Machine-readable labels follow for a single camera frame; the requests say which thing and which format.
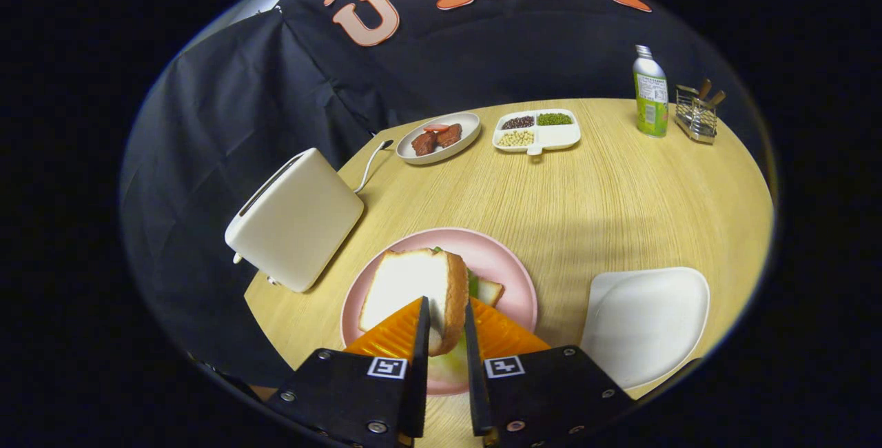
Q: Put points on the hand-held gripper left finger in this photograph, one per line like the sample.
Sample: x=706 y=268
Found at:
x=420 y=365

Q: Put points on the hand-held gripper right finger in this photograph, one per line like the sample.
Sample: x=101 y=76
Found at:
x=475 y=379

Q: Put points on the toasted bread slice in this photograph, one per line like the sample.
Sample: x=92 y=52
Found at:
x=406 y=282

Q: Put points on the green lettuce leaf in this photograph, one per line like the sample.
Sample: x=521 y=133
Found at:
x=473 y=284

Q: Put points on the white bread slice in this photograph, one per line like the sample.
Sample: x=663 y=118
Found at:
x=490 y=291

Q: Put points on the pink round plate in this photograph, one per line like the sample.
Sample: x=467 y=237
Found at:
x=496 y=255

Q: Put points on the white plate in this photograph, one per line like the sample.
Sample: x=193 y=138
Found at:
x=648 y=324

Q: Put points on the white toaster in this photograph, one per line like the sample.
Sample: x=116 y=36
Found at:
x=296 y=220

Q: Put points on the red sausage slice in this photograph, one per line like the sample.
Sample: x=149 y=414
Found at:
x=436 y=127

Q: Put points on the grey round plate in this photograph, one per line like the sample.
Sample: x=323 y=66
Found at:
x=469 y=127

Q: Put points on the yellow soybeans heap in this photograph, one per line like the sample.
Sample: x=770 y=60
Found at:
x=515 y=138

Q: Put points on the white divided dish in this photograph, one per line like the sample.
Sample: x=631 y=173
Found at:
x=561 y=136

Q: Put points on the black beans heap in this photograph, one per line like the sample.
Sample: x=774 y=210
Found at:
x=518 y=122

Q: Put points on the green beans heap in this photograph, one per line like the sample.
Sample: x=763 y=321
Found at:
x=555 y=118

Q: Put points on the black backdrop cloth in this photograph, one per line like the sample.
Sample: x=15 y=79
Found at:
x=241 y=89

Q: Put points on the silver bottle with green label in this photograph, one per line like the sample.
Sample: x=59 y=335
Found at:
x=651 y=100

